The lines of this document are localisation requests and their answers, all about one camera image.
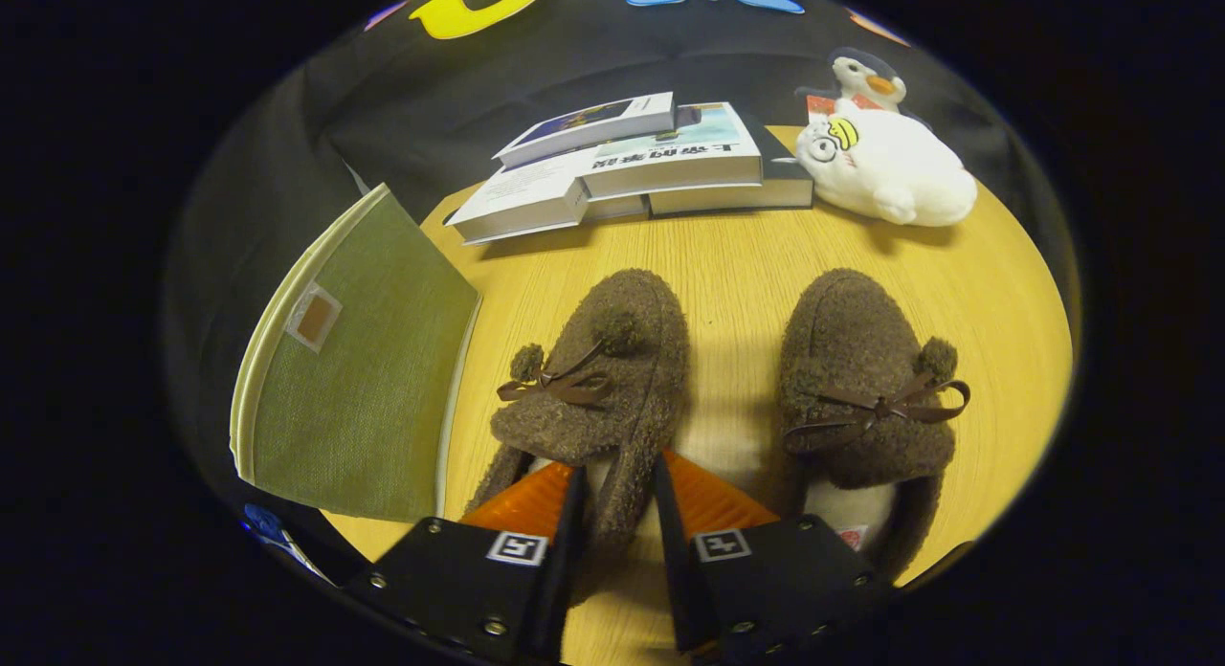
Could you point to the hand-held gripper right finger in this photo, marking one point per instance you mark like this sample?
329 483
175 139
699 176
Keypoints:
675 570

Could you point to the brown fuzzy shoe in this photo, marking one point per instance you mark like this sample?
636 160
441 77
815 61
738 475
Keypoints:
622 398
852 360

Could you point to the blue object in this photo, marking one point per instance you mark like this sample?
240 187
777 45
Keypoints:
263 524

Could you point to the black cover book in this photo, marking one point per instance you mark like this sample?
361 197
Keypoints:
785 168

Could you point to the white seal plush toy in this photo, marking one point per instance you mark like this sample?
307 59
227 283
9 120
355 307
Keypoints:
890 168

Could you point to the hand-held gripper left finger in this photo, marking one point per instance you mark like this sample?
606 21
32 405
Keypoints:
569 570

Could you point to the green fabric storage box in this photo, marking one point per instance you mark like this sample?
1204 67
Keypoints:
364 408

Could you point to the small dark-cover book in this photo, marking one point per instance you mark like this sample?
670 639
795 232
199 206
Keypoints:
574 121

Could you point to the penguin plush toy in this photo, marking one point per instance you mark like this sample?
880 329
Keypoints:
866 73

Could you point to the thick white book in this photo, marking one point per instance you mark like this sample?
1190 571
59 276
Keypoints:
517 192

